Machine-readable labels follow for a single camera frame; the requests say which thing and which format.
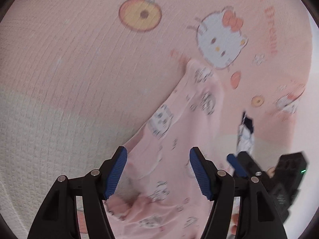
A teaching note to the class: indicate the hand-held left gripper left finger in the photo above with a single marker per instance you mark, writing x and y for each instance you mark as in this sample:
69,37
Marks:
116,173

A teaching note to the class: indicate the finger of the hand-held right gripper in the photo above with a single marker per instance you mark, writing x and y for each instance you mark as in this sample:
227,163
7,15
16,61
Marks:
235,164
249,161

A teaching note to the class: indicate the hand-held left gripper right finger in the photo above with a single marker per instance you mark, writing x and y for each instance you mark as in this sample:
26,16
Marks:
199,175

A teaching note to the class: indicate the pink bear print pajama pants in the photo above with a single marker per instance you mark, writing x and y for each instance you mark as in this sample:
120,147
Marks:
174,134

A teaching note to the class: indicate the person's right hand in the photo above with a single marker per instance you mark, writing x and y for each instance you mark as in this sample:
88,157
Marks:
270,171

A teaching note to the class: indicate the white blue print pajama garment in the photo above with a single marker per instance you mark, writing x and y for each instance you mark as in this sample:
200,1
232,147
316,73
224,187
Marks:
245,139

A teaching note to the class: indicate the pink and cream printed blanket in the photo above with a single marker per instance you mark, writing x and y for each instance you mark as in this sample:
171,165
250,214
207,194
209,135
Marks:
74,67

